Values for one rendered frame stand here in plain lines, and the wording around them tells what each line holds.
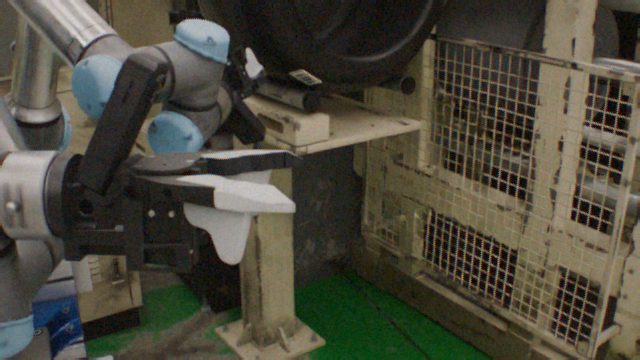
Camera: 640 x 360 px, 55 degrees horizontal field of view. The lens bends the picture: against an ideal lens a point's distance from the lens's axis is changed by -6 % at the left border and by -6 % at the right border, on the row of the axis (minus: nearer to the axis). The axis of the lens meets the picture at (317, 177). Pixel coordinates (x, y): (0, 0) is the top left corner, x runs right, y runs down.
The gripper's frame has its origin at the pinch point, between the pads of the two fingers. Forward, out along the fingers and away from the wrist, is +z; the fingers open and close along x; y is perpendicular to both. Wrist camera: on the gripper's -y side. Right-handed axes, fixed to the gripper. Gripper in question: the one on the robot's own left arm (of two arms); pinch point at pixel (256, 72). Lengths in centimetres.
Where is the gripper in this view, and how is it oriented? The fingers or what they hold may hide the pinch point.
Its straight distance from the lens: 120.8
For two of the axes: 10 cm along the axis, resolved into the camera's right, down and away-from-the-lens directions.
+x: -9.0, 2.2, 3.7
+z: 2.4, -4.7, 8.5
